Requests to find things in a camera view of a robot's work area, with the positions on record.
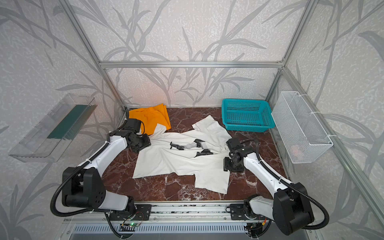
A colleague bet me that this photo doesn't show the orange drawstring shorts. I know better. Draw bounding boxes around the orange drawstring shorts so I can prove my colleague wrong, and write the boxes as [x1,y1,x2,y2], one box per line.
[129,104,172,135]

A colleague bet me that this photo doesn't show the white garment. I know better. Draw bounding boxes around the white garment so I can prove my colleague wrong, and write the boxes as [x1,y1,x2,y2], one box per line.
[133,116,231,194]

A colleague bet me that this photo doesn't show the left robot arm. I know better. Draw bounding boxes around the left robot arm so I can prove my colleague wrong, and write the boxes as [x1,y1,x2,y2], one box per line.
[59,119,151,214]

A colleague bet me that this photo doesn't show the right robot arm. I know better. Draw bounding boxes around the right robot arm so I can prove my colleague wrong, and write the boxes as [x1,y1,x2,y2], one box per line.
[224,138,314,235]

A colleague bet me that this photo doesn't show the teal plastic basket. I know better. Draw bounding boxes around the teal plastic basket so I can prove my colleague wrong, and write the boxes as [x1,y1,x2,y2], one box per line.
[222,99,276,133]

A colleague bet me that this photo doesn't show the small circuit board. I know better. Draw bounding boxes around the small circuit board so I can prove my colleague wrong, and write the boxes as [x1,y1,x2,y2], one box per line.
[121,222,142,229]

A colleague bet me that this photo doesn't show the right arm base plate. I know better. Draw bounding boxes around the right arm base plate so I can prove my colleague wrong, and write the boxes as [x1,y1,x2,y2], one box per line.
[225,203,268,221]

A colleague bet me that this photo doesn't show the aluminium mounting rail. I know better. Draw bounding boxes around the aluminium mounting rail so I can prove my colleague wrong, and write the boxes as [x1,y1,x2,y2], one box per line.
[62,200,316,224]

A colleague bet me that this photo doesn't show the pink object in wire basket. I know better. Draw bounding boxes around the pink object in wire basket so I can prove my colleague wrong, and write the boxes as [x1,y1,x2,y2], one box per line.
[290,145,304,161]

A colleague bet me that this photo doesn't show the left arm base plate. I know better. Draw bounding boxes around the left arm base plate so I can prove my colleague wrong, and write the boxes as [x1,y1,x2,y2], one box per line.
[109,204,152,221]

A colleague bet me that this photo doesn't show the white wire mesh basket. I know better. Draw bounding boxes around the white wire mesh basket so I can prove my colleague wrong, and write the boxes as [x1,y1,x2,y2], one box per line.
[272,91,334,164]

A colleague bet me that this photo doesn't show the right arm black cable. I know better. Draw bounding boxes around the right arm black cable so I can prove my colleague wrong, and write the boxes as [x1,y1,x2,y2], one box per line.
[239,138,330,238]

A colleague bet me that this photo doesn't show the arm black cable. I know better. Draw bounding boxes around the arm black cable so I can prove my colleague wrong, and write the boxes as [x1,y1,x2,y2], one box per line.
[49,107,133,240]
[239,138,330,238]

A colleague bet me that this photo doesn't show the clear acrylic wall shelf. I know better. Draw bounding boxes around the clear acrylic wall shelf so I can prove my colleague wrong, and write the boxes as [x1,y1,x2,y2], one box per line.
[9,94,97,163]

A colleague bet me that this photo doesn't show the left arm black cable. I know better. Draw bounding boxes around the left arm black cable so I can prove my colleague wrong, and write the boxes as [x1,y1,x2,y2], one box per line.
[49,107,133,240]

